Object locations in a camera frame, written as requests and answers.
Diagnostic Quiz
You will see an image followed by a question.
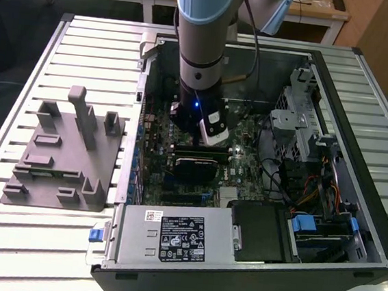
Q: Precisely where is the green motherboard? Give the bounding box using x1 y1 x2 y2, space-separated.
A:
129 90 288 220

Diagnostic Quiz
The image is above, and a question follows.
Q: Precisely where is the black RAM slot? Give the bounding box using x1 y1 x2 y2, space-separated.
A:
175 142 229 151
175 145 230 154

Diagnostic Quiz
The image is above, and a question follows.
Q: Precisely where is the black graphics card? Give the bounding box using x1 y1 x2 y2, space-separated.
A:
171 155 220 184

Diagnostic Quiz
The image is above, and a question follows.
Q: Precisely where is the black expansion slot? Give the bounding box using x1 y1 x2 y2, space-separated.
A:
159 190 201 210

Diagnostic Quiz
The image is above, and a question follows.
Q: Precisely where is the silver finned heatsink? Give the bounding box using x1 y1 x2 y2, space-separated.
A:
217 184 242 203

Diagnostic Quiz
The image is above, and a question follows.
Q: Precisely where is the silver metal drive cage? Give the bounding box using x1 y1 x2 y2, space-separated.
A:
263 65 330 165

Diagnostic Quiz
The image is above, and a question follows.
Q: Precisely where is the grey parts rack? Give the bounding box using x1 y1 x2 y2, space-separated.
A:
0 78 129 215

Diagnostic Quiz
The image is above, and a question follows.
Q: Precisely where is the silver power supply unit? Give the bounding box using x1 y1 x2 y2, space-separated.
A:
108 201 243 280

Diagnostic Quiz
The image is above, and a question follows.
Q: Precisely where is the blue case latch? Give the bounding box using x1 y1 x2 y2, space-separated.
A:
87 224 104 244

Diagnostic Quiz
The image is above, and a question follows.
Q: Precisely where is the blue disk carrier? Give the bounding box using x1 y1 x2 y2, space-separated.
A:
289 211 360 246

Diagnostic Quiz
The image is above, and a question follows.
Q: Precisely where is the black open PC case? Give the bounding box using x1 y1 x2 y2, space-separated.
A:
82 23 388 291

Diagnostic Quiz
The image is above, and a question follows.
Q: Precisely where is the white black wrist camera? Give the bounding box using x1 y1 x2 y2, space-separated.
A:
196 108 233 149

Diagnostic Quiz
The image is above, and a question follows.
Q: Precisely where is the black cable brass connector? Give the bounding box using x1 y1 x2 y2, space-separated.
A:
224 0 266 88

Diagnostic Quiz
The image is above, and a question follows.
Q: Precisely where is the coloured power wire harness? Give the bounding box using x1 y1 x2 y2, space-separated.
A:
289 151 348 216

